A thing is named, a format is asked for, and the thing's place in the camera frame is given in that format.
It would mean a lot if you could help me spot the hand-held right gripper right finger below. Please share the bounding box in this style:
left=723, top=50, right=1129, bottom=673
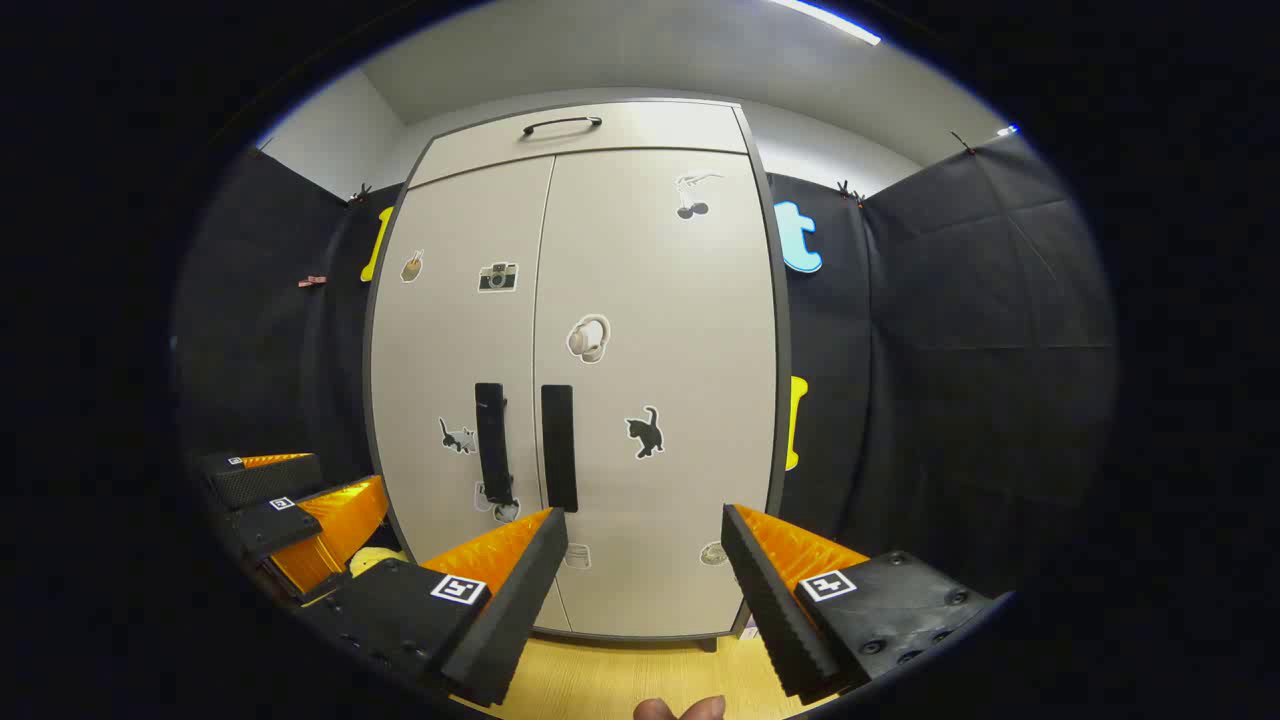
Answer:
left=721, top=503, right=1001, bottom=704

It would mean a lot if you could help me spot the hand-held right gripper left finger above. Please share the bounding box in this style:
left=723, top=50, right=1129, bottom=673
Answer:
left=300, top=507, right=569, bottom=709

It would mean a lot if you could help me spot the black door handle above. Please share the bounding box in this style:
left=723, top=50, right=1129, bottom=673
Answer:
left=474, top=382, right=516, bottom=506
left=541, top=385, right=579, bottom=513

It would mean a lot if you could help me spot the grey double-door shoe cabinet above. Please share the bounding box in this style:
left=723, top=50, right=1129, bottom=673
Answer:
left=362, top=97, right=793, bottom=651

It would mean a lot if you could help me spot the grey cabinet door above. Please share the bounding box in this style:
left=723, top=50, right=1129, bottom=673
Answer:
left=532, top=148, right=779, bottom=639
left=370, top=155, right=573, bottom=633

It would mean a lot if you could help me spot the grey cabinet flap panel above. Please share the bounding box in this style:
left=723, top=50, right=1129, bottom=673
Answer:
left=408, top=100, right=753, bottom=189

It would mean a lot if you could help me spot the black backdrop cloth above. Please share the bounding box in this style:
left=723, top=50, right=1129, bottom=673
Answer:
left=175, top=130, right=1116, bottom=611

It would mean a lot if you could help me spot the long ceiling light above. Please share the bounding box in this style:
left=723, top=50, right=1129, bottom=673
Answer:
left=770, top=0, right=883, bottom=47

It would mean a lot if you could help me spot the black curved flap handle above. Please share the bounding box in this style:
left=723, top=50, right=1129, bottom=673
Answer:
left=520, top=116, right=604, bottom=138

